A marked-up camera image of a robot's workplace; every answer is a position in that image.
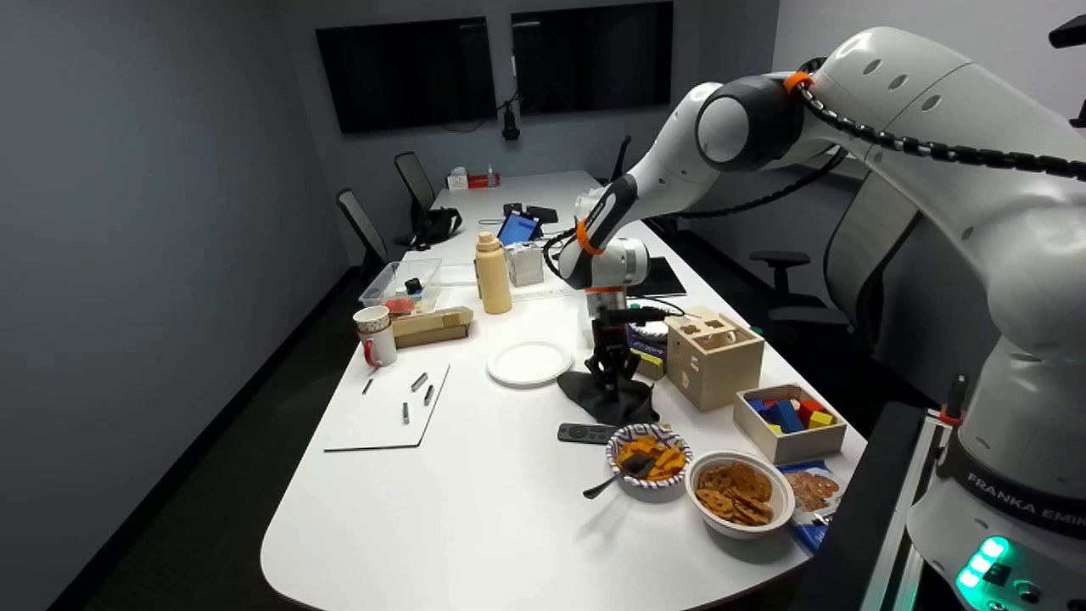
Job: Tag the red flat item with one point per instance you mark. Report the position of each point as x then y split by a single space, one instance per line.
484 178

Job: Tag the white square holder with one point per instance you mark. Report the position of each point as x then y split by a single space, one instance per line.
528 265

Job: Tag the black robot stand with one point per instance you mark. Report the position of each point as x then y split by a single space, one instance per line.
850 531

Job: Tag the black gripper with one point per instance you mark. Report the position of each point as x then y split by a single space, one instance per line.
612 328

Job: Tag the black bag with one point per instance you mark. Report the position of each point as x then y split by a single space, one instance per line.
434 226

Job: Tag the blue tablet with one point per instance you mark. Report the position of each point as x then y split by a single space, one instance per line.
519 230

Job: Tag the small red item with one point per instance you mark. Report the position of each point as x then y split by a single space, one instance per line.
400 307

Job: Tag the brown cracker box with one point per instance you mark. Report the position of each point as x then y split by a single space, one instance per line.
433 328

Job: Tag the blue patterned paper plate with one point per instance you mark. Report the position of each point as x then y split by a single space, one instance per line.
651 334

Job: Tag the black round device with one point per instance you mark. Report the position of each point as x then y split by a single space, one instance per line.
512 211

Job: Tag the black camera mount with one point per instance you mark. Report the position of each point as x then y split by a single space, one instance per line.
1074 33

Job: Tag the clear plastic container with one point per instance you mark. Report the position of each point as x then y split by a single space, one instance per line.
391 276

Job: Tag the blue snack packet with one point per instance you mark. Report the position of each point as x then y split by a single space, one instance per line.
816 495

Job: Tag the black wall device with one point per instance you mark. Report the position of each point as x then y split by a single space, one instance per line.
509 122

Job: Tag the small white box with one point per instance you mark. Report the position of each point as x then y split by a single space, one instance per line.
457 178

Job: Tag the black flat case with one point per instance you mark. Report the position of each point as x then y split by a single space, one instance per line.
539 215

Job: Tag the black towel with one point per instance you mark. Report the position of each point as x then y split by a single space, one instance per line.
606 410

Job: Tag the black mesh office chair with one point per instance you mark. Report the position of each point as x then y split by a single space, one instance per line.
415 178
850 257
360 226

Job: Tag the tan squeeze bottle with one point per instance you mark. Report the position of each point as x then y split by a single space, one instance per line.
494 276

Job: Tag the blue striped bowl of chips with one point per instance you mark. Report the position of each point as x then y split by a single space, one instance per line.
655 461

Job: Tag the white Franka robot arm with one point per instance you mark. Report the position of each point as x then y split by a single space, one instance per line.
994 226

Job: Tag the metal spoon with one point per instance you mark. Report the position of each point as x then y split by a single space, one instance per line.
606 484

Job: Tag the grey remote control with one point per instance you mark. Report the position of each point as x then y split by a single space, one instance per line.
584 431

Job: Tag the wooden tray of blocks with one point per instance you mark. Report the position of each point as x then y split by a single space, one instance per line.
793 437

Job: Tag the white round plate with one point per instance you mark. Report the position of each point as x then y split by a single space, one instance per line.
528 366

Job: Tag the wooden shape sorter box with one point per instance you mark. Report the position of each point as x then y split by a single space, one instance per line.
714 361

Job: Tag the white bowl of pretzels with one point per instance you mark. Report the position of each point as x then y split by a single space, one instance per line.
742 495

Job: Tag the white flat board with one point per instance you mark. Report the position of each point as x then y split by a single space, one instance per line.
378 424

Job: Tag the white jar with red label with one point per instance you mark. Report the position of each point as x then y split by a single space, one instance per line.
373 336

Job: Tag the yellow block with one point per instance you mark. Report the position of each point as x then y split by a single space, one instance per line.
648 366

